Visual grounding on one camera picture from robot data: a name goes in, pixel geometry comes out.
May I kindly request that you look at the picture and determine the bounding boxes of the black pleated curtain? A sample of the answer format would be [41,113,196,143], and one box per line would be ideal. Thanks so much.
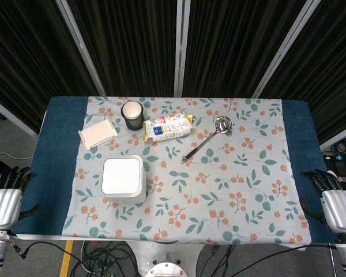
[0,0,346,145]

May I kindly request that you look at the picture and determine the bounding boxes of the floral patterned tablecloth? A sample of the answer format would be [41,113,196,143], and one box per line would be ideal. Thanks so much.
[62,96,309,246]

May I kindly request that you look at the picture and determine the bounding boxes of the black cable with plug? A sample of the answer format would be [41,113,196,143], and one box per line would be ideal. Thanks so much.
[13,241,110,277]

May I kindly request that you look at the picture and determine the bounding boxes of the black floor cable bundle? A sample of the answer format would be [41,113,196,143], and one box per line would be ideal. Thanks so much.
[80,241,139,277]

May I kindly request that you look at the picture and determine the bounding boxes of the aluminium frame post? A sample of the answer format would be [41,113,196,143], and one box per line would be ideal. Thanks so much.
[174,0,190,97]
[252,0,325,99]
[58,0,107,97]

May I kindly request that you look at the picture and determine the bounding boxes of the white square container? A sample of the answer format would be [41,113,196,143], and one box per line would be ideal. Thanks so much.
[98,155,149,205]

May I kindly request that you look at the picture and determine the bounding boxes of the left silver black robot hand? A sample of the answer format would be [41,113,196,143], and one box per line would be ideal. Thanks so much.
[0,166,40,231]

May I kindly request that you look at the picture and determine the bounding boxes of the yellow white snack package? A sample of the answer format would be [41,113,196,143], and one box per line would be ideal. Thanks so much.
[142,113,197,142]

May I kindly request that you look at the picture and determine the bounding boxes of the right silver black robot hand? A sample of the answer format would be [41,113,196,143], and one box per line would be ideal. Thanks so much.
[299,169,346,234]

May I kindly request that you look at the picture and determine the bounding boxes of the silver robot base column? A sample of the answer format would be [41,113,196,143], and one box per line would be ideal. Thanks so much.
[126,241,208,277]

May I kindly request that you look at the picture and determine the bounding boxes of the beige box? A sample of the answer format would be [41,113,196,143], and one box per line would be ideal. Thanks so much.
[78,118,118,151]

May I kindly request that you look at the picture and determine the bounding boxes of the white paper cup black sleeve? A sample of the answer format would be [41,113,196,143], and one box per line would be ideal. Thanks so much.
[121,100,145,131]

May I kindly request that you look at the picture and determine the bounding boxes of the stainless steel ladle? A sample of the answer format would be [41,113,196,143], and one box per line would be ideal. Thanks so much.
[180,115,233,164]

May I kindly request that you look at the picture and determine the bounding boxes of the blue table cover cloth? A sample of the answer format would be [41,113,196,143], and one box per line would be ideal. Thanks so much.
[12,96,337,242]

